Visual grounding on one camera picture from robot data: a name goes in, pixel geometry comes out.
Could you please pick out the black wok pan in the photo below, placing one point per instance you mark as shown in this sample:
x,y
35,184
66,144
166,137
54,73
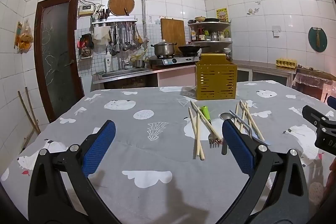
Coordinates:
x,y
190,50

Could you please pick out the steel gas stove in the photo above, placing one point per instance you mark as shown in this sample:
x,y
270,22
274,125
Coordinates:
x,y
172,61

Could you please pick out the steel cooking pot with lid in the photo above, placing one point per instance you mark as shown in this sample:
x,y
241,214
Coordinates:
x,y
164,49

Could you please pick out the green frog-handle fork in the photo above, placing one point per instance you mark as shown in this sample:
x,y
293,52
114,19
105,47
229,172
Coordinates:
x,y
214,141

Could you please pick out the steel kitchen sink counter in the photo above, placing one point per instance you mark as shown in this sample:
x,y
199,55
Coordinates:
x,y
126,79

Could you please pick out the wall utensil rack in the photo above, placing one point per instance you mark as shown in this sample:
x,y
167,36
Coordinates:
x,y
118,32

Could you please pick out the wooden chopstick group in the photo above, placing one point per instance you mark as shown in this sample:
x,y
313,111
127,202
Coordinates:
x,y
237,113
253,123
242,115

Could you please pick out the round wooden cutting board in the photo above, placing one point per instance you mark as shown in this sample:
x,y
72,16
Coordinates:
x,y
121,7

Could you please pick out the steel corner shelf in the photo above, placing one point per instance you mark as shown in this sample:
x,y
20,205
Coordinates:
x,y
212,34

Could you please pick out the wooden sticks leaning on wall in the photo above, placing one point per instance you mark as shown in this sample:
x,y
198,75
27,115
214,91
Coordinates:
x,y
31,117

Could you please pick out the grey patterned tablecloth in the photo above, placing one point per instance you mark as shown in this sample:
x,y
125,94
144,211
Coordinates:
x,y
150,173

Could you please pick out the metal spoon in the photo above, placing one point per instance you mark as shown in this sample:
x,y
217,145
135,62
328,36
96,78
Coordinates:
x,y
225,116

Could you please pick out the person's right hand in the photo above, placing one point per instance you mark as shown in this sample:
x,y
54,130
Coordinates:
x,y
331,178

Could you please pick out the yellow wall poster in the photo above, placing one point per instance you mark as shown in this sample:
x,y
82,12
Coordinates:
x,y
222,15

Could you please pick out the white wall socket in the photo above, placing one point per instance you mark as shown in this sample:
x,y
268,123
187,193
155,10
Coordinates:
x,y
276,31

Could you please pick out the yellow egg tray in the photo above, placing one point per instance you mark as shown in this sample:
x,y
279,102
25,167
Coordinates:
x,y
286,63

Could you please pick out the wooden chopstick diagonal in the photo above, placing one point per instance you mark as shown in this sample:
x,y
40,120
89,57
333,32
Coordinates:
x,y
204,120

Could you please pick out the dark wooden glass door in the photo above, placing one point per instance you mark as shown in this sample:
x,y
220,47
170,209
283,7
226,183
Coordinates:
x,y
58,79

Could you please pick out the green round wall decoration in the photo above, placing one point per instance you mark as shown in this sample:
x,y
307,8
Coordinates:
x,y
317,39

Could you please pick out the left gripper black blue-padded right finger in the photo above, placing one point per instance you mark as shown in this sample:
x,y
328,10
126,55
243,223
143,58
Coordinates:
x,y
276,190

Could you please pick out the rectangular wooden cutting board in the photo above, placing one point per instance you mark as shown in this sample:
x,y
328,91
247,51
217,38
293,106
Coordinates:
x,y
173,31

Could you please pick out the hanging plastic bag snacks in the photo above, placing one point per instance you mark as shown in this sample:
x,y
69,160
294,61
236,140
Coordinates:
x,y
23,37

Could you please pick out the yellow perforated utensil holder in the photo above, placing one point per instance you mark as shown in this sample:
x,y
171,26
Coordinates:
x,y
216,77

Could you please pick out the white soap bottle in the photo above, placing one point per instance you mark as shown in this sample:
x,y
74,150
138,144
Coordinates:
x,y
108,60

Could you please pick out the wooden chopstick pair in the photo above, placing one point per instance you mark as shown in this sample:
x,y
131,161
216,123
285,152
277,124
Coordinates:
x,y
194,130
200,152

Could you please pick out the white electrical box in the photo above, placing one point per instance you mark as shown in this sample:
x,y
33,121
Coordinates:
x,y
86,10

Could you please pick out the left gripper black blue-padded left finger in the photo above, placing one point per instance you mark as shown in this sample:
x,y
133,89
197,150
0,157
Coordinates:
x,y
49,201

